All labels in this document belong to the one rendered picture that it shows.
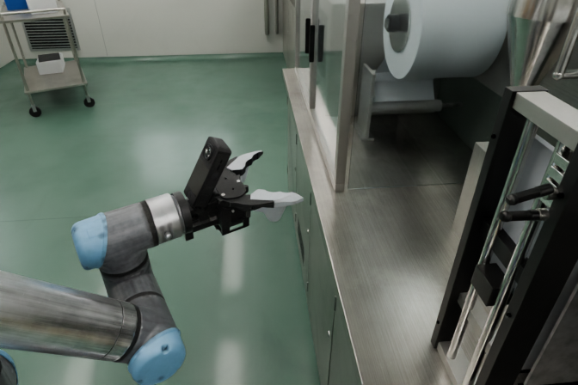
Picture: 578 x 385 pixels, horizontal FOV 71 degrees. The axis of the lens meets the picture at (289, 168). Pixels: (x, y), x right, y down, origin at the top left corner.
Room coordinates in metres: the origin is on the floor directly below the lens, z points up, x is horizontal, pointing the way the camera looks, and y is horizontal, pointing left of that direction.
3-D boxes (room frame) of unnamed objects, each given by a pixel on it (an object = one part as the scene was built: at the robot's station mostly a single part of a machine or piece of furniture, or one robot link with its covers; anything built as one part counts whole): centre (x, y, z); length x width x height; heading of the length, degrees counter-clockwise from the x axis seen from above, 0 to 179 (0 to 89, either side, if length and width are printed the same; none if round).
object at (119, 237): (0.47, 0.27, 1.21); 0.11 x 0.08 x 0.09; 122
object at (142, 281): (0.46, 0.26, 1.12); 0.11 x 0.08 x 0.11; 32
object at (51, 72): (4.02, 2.40, 0.51); 0.91 x 0.58 x 1.02; 29
